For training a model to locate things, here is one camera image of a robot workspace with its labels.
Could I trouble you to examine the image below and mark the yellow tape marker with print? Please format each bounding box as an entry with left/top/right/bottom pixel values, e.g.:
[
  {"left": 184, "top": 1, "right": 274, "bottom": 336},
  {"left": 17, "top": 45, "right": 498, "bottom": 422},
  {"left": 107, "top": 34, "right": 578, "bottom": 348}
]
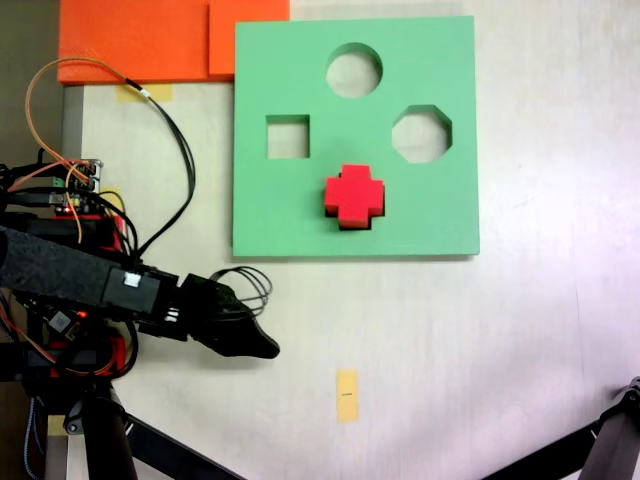
[{"left": 335, "top": 368, "right": 361, "bottom": 425}]

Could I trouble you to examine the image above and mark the red printed base mount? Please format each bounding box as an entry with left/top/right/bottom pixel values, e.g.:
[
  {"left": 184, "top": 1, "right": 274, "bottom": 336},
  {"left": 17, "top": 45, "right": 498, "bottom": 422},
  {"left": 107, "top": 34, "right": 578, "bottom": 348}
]
[{"left": 47, "top": 214, "right": 129, "bottom": 377}]

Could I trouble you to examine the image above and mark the black looped gripper cable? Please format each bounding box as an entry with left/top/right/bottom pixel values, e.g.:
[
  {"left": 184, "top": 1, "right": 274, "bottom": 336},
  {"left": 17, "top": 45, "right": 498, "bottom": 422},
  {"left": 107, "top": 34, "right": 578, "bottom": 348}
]
[{"left": 208, "top": 265, "right": 275, "bottom": 319}]

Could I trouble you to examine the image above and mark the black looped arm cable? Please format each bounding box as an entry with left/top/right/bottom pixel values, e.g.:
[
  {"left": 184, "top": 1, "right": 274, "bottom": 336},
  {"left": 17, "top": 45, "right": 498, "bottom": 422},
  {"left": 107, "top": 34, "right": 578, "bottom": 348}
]
[{"left": 92, "top": 189, "right": 142, "bottom": 271}]

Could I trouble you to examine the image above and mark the black camera tripod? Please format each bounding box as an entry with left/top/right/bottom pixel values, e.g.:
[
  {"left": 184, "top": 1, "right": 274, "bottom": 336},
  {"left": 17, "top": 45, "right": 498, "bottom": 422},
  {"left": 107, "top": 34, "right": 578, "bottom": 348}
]
[
  {"left": 479, "top": 374, "right": 640, "bottom": 480},
  {"left": 62, "top": 384, "right": 241, "bottom": 480}
]

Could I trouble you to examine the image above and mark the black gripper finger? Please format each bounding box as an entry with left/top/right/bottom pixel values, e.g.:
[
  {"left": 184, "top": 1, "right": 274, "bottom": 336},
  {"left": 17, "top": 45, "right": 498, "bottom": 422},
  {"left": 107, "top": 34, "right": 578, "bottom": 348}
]
[
  {"left": 191, "top": 310, "right": 281, "bottom": 361},
  {"left": 181, "top": 273, "right": 242, "bottom": 314}
]

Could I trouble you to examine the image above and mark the black usb plug cable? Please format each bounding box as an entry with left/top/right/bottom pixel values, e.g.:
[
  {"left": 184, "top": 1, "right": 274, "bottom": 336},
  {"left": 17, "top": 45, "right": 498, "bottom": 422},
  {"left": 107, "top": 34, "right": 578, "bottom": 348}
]
[{"left": 0, "top": 192, "right": 66, "bottom": 207}]

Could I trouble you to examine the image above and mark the wide yellow tape piece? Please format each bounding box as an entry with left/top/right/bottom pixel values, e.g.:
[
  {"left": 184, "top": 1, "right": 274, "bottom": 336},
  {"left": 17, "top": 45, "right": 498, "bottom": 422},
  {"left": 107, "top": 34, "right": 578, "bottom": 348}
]
[{"left": 116, "top": 83, "right": 175, "bottom": 104}]

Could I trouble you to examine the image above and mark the circuit board with green terminal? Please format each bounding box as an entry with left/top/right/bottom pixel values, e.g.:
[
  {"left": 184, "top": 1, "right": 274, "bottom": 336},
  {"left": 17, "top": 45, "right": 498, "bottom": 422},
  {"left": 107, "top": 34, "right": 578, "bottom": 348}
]
[{"left": 52, "top": 158, "right": 105, "bottom": 214}]

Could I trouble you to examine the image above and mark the braided blue white cable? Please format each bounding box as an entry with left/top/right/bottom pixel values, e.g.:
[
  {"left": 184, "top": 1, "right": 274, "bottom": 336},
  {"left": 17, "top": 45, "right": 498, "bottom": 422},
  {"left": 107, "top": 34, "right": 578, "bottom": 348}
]
[{"left": 23, "top": 397, "right": 44, "bottom": 479}]

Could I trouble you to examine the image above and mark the black driver circuit board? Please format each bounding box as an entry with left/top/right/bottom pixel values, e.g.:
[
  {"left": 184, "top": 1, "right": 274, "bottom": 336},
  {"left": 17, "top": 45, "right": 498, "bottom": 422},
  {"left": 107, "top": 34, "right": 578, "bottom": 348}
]
[{"left": 44, "top": 307, "right": 86, "bottom": 344}]

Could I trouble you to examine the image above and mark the green shape hole board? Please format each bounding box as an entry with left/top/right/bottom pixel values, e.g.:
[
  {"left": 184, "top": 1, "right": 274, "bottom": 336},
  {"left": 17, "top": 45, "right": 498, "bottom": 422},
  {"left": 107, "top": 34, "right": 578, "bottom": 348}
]
[{"left": 231, "top": 14, "right": 481, "bottom": 262}]

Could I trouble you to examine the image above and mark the thin orange wire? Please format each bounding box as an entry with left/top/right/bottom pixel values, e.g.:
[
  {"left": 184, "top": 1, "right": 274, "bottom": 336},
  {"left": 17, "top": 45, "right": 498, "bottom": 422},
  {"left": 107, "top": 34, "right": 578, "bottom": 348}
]
[{"left": 24, "top": 58, "right": 134, "bottom": 176}]

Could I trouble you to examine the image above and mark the red cross columnar block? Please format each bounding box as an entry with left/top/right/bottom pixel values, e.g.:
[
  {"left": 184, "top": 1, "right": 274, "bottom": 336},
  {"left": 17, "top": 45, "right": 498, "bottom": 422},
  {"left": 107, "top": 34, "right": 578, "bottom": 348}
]
[{"left": 323, "top": 163, "right": 387, "bottom": 232}]

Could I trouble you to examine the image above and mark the long black cable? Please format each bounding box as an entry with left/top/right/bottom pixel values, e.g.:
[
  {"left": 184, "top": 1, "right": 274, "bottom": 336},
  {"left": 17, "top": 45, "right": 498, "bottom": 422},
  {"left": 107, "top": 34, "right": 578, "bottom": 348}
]
[{"left": 124, "top": 77, "right": 197, "bottom": 266}]

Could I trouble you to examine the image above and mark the orange flat block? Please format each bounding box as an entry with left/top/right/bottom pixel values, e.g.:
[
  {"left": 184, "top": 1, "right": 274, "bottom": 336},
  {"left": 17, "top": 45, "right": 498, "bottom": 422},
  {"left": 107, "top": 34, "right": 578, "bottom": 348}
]
[{"left": 57, "top": 0, "right": 291, "bottom": 85}]

